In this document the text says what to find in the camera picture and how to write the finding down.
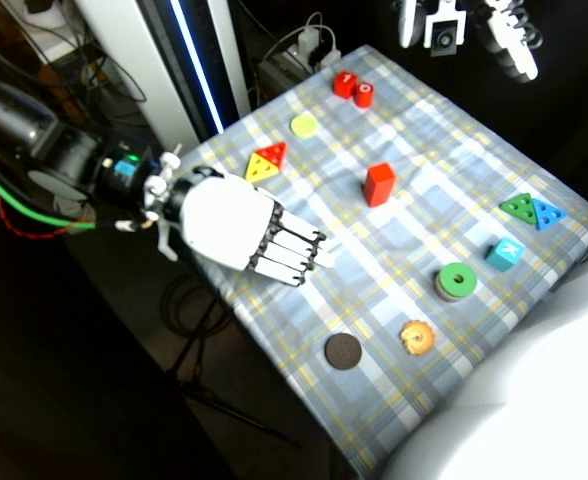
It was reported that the red cube with numeral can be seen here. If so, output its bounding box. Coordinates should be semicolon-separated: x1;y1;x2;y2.
332;70;359;100

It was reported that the yellow triangle block with holes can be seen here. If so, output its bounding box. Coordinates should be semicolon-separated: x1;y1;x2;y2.
243;152;280;184

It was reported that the grey box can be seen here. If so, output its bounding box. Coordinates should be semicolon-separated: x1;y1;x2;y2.
258;52;308;86

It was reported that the dark brown round toy biscuit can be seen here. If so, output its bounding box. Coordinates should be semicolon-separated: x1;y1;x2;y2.
323;332;364;371

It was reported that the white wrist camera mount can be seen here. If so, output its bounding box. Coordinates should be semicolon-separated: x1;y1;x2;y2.
422;0;469;57

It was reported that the white column with blue light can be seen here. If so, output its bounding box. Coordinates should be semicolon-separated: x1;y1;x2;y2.
73;0;253;151

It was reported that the red cylinder with numeral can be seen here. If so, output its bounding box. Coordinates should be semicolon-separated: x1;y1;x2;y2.
353;82;375;109

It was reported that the blue cube with letter X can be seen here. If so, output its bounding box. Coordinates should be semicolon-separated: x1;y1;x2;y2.
484;236;528;273

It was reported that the red cable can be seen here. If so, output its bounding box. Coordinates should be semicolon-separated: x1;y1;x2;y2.
0;197;95;240

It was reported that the plaid tablecloth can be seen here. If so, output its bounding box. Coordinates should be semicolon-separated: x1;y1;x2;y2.
178;44;588;480

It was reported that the green cable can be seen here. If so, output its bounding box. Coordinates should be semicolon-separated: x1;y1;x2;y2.
0;159;98;232

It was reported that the blue triangle block with holes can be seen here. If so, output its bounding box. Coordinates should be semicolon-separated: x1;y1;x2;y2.
531;198;569;232

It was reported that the red rectangular block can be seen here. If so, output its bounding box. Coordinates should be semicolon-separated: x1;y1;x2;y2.
363;162;398;209

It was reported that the yellow-green round disc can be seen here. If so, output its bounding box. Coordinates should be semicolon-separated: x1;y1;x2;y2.
289;113;320;140

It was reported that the white power strip with plugs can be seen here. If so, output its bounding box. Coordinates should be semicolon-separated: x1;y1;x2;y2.
286;24;343;69

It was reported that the green ring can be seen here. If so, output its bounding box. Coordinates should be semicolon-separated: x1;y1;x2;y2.
436;262;479;299

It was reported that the black tripod stand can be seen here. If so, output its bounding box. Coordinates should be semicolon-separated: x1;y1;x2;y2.
166;309;303;449

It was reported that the black coiled cable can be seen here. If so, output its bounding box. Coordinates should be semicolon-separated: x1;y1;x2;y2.
160;272;235;351

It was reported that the green triangle block with holes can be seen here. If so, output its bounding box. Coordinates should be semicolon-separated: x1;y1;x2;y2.
498;192;540;225

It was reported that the red triangle block with holes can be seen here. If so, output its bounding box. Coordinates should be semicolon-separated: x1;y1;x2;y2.
253;141;289;172

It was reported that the white rounded robot shell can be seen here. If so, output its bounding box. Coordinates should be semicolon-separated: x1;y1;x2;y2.
381;239;588;480

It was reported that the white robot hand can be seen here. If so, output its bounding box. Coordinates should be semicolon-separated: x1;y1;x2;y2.
180;167;336;290
396;0;544;84

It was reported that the tan flower-shaped toy biscuit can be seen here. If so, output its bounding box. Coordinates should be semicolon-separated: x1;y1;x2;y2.
398;319;437;357

